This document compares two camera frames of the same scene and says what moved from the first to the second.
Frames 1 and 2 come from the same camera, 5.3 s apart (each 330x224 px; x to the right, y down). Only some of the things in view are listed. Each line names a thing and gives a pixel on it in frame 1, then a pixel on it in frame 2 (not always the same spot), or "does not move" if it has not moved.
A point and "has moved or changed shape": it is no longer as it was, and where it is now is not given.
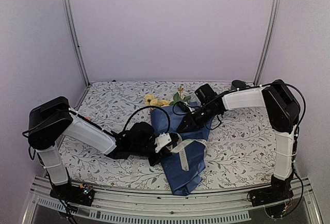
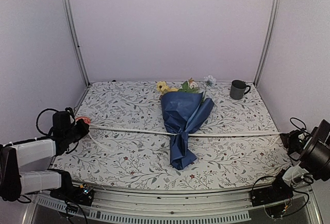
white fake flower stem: (178, 96) → (190, 86)
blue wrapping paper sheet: (165, 119) has moved or changed shape
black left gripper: (164, 152) → (83, 128)
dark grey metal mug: (237, 83) does not move
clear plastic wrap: (183, 161) → (269, 134)
